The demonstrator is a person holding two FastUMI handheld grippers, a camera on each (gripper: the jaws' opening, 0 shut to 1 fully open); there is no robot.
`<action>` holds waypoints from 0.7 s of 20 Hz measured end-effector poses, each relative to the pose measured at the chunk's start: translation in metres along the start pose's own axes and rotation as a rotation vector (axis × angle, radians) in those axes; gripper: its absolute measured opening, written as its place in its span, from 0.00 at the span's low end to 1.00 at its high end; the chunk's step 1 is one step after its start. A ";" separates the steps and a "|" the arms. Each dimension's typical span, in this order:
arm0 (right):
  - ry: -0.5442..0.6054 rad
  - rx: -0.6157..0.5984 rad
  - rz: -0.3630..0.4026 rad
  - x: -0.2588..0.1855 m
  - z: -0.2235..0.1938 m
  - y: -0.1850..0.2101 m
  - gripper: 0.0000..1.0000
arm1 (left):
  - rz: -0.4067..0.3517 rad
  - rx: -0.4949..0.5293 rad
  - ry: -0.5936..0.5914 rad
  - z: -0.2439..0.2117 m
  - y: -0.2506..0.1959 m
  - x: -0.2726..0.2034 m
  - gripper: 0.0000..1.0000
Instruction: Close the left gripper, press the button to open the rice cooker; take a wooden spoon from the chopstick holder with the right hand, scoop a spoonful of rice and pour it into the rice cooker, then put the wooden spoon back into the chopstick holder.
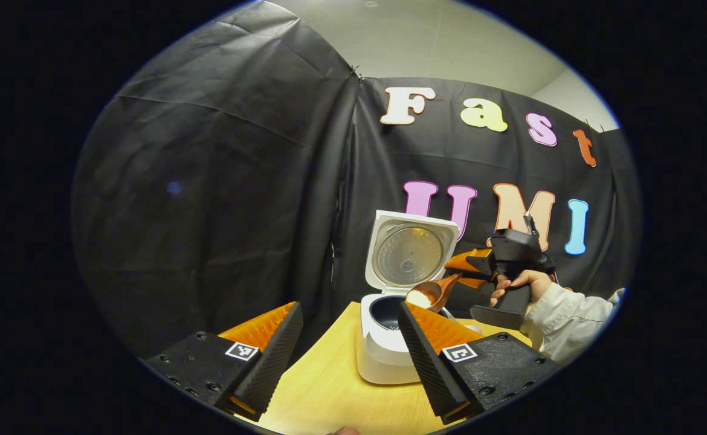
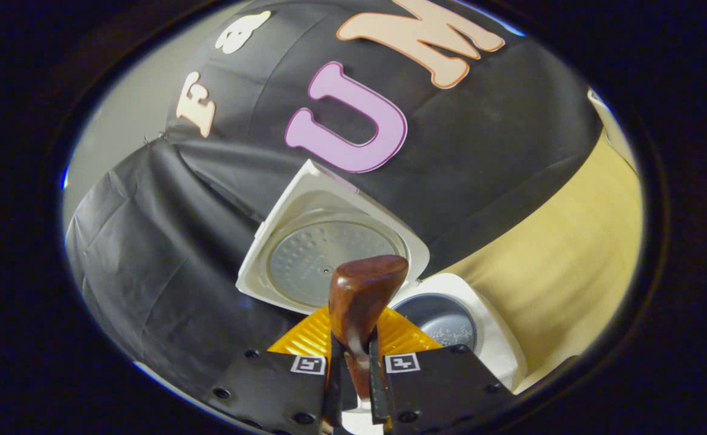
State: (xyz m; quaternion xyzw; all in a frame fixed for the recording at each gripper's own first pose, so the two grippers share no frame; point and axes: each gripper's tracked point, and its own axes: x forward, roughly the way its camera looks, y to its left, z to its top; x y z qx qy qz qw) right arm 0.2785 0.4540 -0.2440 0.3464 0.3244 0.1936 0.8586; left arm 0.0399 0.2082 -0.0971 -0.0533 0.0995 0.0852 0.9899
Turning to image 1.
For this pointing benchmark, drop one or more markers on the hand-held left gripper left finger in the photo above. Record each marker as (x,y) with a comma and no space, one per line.
(275,362)

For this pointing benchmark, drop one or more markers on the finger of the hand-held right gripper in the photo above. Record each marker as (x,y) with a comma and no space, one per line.
(474,282)
(465,261)

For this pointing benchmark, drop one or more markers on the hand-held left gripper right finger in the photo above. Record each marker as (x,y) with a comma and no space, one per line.
(429,368)

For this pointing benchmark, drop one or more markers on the brown wooden spoon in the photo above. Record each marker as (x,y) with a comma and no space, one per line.
(441,290)

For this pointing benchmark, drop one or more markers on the white rice cooker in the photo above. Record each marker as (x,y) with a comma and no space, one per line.
(384,356)

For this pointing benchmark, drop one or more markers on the black backdrop cloth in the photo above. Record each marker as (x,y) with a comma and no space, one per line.
(208,181)

